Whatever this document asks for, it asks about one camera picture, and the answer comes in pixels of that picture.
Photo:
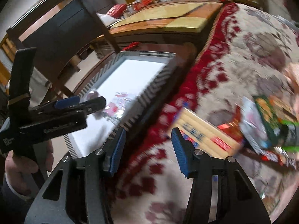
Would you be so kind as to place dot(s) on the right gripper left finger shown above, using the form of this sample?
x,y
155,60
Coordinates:
x,y
113,150

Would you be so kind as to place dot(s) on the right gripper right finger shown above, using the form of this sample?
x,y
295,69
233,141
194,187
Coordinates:
x,y
185,154

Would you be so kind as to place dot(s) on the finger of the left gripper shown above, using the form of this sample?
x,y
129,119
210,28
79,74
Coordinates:
x,y
93,105
67,102

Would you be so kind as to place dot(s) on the yellow cracker pack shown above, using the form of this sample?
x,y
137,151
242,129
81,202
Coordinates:
x,y
204,135

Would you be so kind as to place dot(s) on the red snack packet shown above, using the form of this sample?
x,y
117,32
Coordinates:
x,y
232,128

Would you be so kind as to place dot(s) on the white pink rice snack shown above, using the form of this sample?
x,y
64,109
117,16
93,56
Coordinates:
x,y
252,127

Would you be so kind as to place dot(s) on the person's left hand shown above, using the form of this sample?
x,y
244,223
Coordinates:
x,y
15,168

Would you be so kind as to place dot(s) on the striped white cardboard box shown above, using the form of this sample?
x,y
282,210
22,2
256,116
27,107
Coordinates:
x,y
129,83

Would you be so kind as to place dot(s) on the dark wooden chair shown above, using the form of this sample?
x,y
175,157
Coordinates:
x,y
62,36

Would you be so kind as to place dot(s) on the Nescafe coffee stick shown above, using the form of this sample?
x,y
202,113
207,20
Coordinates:
x,y
282,160

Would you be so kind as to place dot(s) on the green snack packet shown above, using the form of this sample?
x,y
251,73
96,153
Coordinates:
x,y
278,122

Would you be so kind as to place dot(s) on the floral red beige blanket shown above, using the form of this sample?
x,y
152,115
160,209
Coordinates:
x,y
246,55

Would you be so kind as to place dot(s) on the wooden coffee table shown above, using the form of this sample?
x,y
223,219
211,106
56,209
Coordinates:
x,y
169,22

